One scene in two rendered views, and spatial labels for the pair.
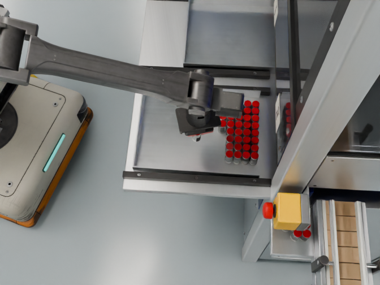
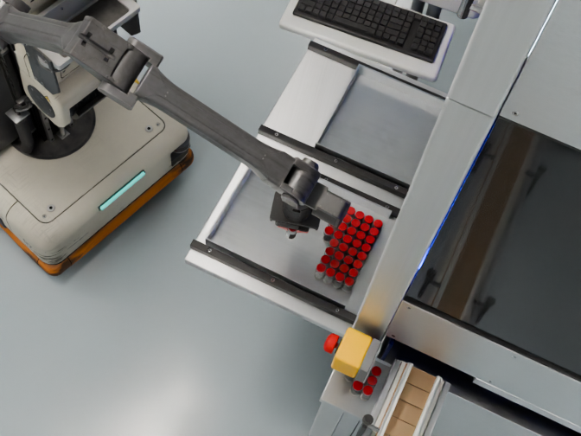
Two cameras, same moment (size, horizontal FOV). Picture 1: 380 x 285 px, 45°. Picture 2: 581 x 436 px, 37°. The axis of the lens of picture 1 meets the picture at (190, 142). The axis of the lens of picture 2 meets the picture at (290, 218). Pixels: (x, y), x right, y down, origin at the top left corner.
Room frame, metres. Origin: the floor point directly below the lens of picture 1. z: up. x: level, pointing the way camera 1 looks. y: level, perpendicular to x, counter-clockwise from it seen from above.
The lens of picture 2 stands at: (-0.29, -0.18, 2.65)
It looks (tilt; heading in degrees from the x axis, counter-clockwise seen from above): 63 degrees down; 12
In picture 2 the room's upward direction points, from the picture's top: 9 degrees clockwise
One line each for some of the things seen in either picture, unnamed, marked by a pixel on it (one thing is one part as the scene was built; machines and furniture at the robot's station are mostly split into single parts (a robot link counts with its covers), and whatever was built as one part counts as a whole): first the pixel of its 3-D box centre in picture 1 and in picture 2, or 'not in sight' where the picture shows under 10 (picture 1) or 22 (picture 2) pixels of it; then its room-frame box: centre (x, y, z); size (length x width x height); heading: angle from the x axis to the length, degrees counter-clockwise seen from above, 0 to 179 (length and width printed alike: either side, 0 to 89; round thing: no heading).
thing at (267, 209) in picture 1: (270, 210); (334, 344); (0.30, -0.19, 0.99); 0.04 x 0.04 x 0.04; 85
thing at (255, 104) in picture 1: (254, 132); (362, 255); (0.55, -0.18, 0.90); 0.18 x 0.02 x 0.05; 174
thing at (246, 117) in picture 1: (246, 132); (353, 251); (0.55, -0.16, 0.90); 0.18 x 0.02 x 0.05; 174
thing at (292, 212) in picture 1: (289, 211); (354, 354); (0.29, -0.23, 1.00); 0.08 x 0.07 x 0.07; 85
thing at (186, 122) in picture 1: (198, 113); (297, 205); (0.51, -0.02, 1.10); 0.10 x 0.07 x 0.07; 99
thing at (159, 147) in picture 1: (198, 130); (299, 227); (0.57, -0.03, 0.90); 0.34 x 0.26 x 0.04; 84
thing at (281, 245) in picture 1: (297, 231); (361, 387); (0.28, -0.27, 0.87); 0.14 x 0.13 x 0.02; 85
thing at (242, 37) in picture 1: (240, 33); (401, 134); (0.89, -0.17, 0.90); 0.34 x 0.26 x 0.04; 85
